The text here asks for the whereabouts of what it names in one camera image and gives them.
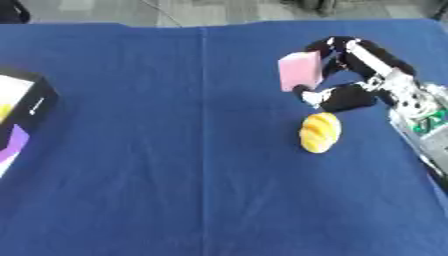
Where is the yellow object in box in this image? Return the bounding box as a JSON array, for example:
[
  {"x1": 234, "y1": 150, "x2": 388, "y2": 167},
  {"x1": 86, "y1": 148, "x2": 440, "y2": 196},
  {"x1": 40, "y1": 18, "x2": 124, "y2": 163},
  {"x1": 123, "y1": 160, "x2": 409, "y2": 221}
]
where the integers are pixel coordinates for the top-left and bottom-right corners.
[{"x1": 0, "y1": 103, "x2": 16, "y2": 124}]

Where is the yellow toy bread loaf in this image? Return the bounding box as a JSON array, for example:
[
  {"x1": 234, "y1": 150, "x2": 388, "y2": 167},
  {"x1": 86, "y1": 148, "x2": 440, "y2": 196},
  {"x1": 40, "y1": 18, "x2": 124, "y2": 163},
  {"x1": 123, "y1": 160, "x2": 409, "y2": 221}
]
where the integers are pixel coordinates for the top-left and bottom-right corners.
[{"x1": 297, "y1": 112, "x2": 343, "y2": 155}]

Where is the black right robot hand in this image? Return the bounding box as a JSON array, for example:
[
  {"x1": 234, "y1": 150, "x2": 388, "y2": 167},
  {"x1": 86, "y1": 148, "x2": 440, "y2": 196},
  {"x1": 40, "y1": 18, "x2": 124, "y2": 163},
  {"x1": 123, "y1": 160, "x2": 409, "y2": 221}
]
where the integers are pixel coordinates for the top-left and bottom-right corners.
[{"x1": 290, "y1": 35, "x2": 419, "y2": 114}]

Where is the black box with white inside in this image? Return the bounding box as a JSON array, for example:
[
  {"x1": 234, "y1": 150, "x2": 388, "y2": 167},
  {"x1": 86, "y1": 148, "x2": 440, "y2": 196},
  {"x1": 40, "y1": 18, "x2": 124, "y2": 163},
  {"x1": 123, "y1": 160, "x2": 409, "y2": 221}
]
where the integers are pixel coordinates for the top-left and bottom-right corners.
[{"x1": 0, "y1": 67, "x2": 60, "y2": 179}]

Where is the purple block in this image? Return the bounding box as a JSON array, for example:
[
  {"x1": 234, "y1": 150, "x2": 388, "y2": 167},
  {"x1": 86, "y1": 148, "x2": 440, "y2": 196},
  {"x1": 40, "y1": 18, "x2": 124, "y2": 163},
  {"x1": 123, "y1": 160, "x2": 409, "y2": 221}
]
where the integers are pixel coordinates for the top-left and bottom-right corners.
[{"x1": 0, "y1": 123, "x2": 32, "y2": 165}]

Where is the pink rectangular block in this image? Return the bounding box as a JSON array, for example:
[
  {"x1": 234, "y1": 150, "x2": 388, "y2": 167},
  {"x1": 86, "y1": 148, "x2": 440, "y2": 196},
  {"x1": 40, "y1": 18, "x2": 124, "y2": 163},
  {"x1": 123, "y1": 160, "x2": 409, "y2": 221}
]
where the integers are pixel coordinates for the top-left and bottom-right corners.
[{"x1": 276, "y1": 50, "x2": 326, "y2": 93}]

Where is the black object on floor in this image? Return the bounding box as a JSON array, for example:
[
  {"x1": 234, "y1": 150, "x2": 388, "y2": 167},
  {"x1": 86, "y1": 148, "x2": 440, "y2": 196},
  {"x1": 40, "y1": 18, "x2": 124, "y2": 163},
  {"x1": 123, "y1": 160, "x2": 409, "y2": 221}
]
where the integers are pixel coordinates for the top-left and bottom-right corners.
[{"x1": 0, "y1": 0, "x2": 32, "y2": 25}]

